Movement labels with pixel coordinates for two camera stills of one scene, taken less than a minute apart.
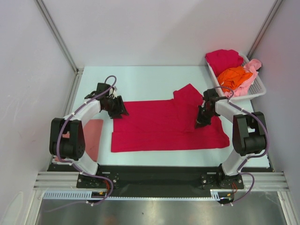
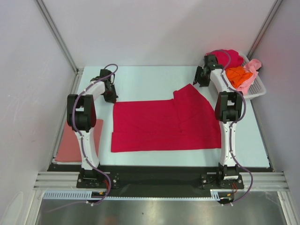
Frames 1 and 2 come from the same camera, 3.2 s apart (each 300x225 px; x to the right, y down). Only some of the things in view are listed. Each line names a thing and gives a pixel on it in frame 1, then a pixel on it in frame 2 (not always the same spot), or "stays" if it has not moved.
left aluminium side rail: x=71 y=97 stays
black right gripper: x=200 y=122 → x=198 y=79
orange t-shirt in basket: x=229 y=78 stays
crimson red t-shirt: x=167 y=124 stays
